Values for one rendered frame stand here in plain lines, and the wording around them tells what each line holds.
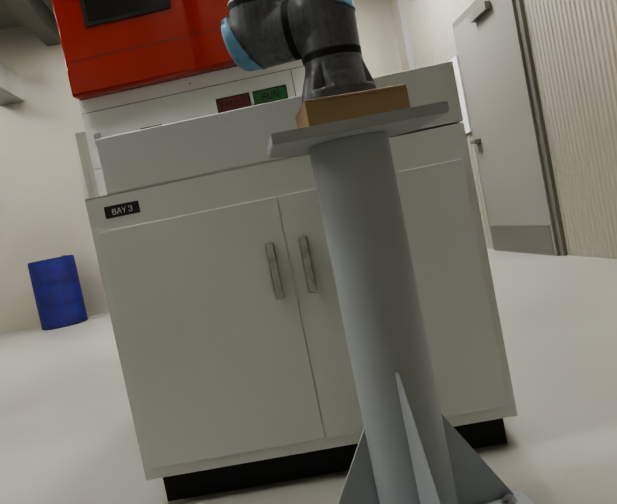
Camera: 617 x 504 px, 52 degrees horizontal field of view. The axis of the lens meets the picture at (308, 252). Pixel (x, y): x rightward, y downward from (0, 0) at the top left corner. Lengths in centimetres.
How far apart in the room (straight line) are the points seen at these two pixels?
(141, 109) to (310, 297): 105
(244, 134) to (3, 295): 691
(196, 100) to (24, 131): 610
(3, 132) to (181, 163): 680
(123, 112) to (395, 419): 151
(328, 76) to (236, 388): 82
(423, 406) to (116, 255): 85
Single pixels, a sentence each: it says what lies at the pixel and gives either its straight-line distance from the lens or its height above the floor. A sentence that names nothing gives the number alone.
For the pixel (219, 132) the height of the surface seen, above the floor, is 91.
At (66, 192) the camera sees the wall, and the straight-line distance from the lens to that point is 807.
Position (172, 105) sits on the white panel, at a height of 114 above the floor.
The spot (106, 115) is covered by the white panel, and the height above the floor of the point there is 115.
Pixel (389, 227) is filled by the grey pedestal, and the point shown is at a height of 62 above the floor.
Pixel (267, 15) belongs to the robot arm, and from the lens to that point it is 131.
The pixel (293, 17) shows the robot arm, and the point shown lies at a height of 104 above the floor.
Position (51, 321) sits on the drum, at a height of 9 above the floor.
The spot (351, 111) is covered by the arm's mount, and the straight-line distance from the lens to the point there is 118.
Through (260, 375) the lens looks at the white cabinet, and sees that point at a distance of 162.
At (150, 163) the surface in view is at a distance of 163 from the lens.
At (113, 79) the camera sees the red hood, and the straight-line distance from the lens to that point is 231.
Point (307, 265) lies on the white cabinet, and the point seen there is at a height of 55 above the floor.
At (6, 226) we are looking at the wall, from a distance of 827.
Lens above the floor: 67
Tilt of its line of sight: 3 degrees down
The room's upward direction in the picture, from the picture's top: 11 degrees counter-clockwise
